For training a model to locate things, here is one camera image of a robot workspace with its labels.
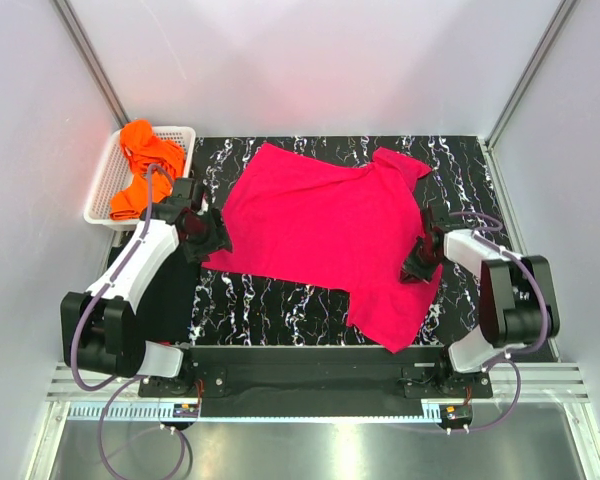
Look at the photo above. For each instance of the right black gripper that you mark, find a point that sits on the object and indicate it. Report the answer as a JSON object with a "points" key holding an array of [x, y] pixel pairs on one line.
{"points": [[411, 272]]}

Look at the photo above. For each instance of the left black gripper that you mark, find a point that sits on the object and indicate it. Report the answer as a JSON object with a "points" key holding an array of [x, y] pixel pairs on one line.
{"points": [[218, 236]]}

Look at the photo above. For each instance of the magenta pink t shirt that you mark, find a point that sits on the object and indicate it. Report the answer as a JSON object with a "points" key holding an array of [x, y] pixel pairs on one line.
{"points": [[299, 219]]}

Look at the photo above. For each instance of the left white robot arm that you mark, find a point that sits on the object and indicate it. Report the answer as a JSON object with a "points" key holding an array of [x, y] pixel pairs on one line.
{"points": [[101, 337]]}

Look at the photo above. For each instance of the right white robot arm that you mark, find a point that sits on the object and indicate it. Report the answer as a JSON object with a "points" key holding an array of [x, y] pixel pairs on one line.
{"points": [[517, 310]]}

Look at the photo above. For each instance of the orange t shirt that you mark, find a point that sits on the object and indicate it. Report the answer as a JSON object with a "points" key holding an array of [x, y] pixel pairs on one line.
{"points": [[154, 164]]}

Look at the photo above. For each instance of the white plastic basket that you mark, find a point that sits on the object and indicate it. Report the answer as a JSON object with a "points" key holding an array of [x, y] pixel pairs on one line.
{"points": [[113, 175]]}

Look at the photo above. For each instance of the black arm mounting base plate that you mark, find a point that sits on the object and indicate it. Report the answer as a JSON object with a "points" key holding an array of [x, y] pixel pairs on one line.
{"points": [[416, 372]]}

